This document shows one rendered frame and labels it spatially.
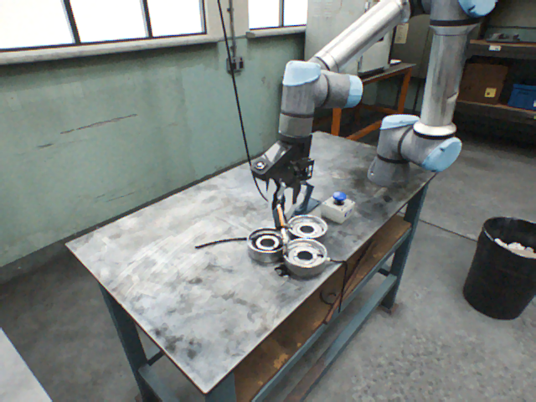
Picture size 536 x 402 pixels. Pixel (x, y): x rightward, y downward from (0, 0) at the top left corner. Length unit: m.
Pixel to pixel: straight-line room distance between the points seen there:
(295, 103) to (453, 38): 0.45
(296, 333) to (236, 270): 0.29
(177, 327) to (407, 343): 1.27
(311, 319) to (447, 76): 0.77
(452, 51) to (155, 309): 0.94
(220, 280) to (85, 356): 1.12
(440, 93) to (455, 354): 1.21
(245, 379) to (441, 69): 0.94
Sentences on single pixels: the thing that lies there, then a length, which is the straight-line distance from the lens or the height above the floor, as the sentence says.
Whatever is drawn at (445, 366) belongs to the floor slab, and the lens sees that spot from 1.78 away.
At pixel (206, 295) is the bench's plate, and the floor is 0.80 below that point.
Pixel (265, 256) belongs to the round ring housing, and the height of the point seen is 0.83.
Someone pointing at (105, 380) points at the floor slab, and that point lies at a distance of 1.71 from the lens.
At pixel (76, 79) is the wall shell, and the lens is 2.16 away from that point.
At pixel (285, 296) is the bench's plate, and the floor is 0.80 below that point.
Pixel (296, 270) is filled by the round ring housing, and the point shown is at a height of 0.82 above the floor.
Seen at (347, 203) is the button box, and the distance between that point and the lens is 1.00.
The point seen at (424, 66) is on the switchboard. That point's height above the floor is 0.69.
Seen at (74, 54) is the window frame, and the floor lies 1.13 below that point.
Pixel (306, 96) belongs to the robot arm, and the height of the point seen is 1.18.
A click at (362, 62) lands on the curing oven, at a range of 2.96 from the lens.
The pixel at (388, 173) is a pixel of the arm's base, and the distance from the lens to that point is 1.22.
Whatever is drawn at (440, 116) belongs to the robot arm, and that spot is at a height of 1.08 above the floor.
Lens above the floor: 1.36
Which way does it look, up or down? 32 degrees down
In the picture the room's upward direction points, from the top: straight up
